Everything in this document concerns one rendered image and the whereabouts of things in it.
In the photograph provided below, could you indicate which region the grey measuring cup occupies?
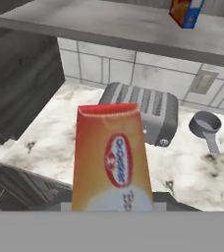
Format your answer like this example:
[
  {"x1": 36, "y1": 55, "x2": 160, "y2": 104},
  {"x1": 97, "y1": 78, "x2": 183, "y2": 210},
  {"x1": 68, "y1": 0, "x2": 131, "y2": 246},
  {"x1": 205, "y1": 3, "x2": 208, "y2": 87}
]
[{"x1": 188, "y1": 110, "x2": 223, "y2": 156}]

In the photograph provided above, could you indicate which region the grey toaster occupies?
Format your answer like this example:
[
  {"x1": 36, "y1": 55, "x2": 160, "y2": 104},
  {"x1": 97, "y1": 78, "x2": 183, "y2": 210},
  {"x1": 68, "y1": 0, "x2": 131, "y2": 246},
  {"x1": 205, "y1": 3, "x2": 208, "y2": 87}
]
[{"x1": 98, "y1": 82, "x2": 180, "y2": 148}]

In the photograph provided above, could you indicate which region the grey shelf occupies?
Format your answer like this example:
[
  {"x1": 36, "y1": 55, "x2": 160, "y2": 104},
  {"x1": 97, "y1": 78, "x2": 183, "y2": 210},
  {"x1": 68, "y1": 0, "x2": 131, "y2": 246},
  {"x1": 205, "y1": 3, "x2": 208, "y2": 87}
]
[{"x1": 0, "y1": 0, "x2": 224, "y2": 70}]

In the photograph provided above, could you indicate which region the orange red food box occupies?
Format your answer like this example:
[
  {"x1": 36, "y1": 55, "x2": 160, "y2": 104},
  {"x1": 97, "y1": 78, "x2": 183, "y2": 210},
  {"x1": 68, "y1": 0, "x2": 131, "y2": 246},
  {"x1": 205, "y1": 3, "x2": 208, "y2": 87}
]
[{"x1": 71, "y1": 101, "x2": 155, "y2": 213}]

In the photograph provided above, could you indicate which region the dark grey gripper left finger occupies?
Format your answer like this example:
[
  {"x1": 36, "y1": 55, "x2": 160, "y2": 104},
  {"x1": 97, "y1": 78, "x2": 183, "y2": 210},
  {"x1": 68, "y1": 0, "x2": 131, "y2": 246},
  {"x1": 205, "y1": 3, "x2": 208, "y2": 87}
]
[{"x1": 29, "y1": 188, "x2": 74, "y2": 213}]

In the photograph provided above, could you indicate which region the grey wall outlet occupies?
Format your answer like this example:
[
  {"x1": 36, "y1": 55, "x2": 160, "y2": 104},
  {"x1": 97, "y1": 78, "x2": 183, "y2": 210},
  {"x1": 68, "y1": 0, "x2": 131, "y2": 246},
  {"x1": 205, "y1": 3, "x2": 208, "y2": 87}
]
[{"x1": 189, "y1": 69, "x2": 219, "y2": 96}]

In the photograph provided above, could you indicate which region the red and blue food box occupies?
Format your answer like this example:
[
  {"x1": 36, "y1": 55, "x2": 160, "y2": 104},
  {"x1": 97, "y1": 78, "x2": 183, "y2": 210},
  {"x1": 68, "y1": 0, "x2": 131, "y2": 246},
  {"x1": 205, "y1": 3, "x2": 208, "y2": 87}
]
[{"x1": 168, "y1": 0, "x2": 206, "y2": 30}]

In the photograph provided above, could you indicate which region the dark grey tall cabinet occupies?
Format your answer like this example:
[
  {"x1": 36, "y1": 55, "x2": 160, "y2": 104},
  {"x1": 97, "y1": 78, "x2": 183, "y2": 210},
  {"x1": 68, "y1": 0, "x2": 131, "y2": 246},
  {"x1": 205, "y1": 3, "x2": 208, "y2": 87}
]
[{"x1": 0, "y1": 0, "x2": 67, "y2": 146}]

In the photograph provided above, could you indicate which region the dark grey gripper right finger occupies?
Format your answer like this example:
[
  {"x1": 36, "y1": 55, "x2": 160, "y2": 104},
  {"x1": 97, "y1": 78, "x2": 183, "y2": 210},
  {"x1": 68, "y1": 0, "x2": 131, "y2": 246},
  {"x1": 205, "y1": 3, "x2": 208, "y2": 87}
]
[{"x1": 151, "y1": 191, "x2": 204, "y2": 213}]

